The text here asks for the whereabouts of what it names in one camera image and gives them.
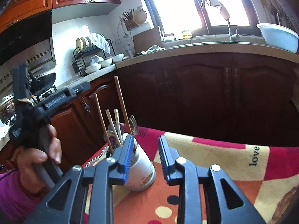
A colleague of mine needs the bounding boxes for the brown cutting board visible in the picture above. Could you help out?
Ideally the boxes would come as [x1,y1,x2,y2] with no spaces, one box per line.
[133,27,164,53]

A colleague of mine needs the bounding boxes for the yellow plate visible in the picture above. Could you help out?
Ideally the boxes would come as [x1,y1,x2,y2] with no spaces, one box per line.
[75,37,86,50]

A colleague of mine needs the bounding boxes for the black range hood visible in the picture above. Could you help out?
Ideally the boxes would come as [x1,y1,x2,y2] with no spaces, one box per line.
[0,10,56,75]

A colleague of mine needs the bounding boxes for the black wok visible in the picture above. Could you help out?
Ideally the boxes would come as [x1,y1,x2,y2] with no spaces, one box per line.
[29,72,58,94]

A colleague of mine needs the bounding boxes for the white printed utensil jar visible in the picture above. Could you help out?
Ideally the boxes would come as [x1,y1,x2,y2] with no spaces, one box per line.
[103,142,156,192]

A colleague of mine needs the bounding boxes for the white dish cloth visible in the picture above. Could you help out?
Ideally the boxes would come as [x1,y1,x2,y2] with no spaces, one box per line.
[89,33,111,54]

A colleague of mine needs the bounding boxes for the person's left forearm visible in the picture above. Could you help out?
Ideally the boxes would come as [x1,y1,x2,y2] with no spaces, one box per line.
[0,168,50,223]

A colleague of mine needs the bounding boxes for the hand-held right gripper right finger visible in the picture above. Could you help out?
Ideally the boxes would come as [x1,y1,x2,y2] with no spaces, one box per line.
[158,135,267,224]

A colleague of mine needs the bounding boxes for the pot with glass lid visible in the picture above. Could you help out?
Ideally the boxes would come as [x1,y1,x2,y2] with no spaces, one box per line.
[0,94,18,125]

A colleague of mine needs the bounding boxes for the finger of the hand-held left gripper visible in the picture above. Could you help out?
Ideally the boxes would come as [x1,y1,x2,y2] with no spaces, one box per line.
[43,82,91,115]

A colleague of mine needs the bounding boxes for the pale wooden chopstick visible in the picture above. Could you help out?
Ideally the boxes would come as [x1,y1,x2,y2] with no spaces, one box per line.
[105,109,123,147]
[114,109,122,136]

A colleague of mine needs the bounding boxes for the light blue colander basin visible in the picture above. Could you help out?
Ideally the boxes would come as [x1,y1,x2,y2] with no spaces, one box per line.
[256,23,299,53]

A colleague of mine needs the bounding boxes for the crumpled rag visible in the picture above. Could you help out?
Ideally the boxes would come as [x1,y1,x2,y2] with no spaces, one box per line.
[141,45,165,54]

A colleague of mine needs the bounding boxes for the metal kitchen faucet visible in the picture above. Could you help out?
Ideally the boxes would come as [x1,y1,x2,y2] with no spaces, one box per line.
[201,0,240,42]

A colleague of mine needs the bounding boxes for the stone kitchen countertop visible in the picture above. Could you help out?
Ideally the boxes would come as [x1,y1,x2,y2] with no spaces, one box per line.
[56,38,299,84]

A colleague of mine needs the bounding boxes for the brown wooden base cabinet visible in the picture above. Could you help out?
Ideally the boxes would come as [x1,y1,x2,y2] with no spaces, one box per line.
[47,75,124,171]

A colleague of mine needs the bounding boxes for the dotted printed blanket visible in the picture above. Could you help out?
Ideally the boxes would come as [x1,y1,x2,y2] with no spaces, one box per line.
[82,126,299,224]

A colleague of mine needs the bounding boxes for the black dish rack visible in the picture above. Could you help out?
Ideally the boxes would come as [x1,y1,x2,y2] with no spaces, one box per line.
[71,38,116,76]

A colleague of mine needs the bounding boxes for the dark wooden base cabinet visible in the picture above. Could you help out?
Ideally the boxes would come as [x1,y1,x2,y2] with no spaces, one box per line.
[115,52,299,147]

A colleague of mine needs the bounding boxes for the kitchen window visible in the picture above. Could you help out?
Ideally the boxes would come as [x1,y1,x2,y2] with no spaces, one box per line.
[135,0,260,38]

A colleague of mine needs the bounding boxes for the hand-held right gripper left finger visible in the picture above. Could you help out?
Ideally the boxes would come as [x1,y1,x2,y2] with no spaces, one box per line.
[23,135,134,224]

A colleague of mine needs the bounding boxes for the round beige kitchen board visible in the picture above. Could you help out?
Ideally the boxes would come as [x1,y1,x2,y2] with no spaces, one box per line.
[133,7,147,25]

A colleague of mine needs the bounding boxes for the wall basket with chopsticks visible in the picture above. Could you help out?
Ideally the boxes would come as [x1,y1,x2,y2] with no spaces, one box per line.
[119,9,137,31]

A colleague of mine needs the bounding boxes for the large metal spoon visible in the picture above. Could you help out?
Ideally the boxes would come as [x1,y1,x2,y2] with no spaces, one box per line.
[128,115,138,136]

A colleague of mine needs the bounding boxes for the person's left hand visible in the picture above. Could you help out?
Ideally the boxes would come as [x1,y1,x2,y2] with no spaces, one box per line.
[17,124,62,194]

